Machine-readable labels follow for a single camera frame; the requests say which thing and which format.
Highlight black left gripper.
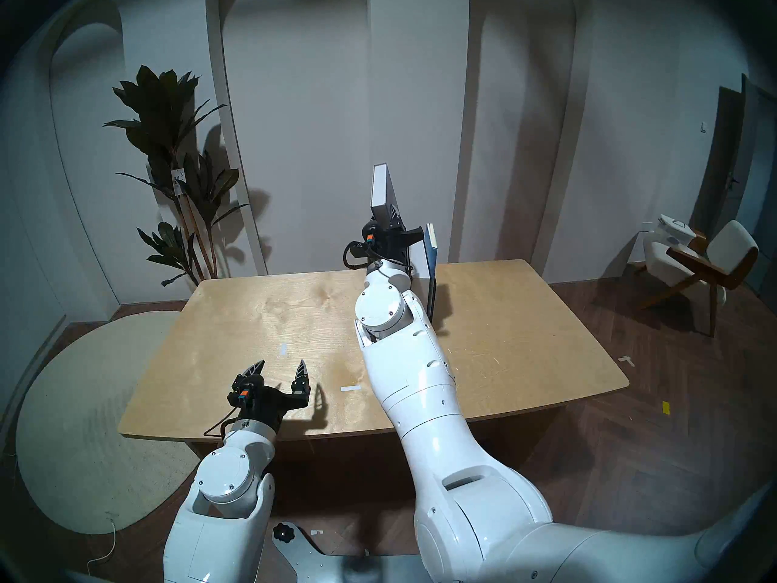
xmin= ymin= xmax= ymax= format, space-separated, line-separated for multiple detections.
xmin=228 ymin=358 xmax=312 ymax=434

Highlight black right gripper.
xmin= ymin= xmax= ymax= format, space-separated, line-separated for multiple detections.
xmin=362 ymin=203 xmax=424 ymax=267

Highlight pale grey thin book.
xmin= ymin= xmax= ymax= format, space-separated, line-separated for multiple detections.
xmin=370 ymin=163 xmax=402 ymax=225

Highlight wooden table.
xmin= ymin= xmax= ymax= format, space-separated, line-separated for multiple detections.
xmin=118 ymin=259 xmax=630 ymax=461

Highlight round cream rug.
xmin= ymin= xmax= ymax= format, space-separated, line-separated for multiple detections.
xmin=15 ymin=310 xmax=202 ymax=536

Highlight tall green potted plant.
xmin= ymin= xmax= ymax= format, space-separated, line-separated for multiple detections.
xmin=103 ymin=65 xmax=249 ymax=288

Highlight white wooden armchair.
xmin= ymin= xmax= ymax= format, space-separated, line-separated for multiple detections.
xmin=634 ymin=219 xmax=760 ymax=338

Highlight dark door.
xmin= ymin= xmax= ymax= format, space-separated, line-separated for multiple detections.
xmin=692 ymin=73 xmax=777 ymax=313

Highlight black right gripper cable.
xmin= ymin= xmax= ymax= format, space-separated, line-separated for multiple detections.
xmin=343 ymin=240 xmax=381 ymax=273

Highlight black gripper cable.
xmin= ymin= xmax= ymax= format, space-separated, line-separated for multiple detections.
xmin=343 ymin=240 xmax=381 ymax=273
xmin=203 ymin=404 xmax=245 ymax=437

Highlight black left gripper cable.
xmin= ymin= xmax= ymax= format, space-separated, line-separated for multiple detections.
xmin=203 ymin=404 xmax=245 ymax=437

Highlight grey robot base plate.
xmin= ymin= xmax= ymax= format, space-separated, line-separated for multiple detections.
xmin=271 ymin=520 xmax=426 ymax=583

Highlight white floor cable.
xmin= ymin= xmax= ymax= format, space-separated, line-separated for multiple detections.
xmin=86 ymin=514 xmax=118 ymax=578

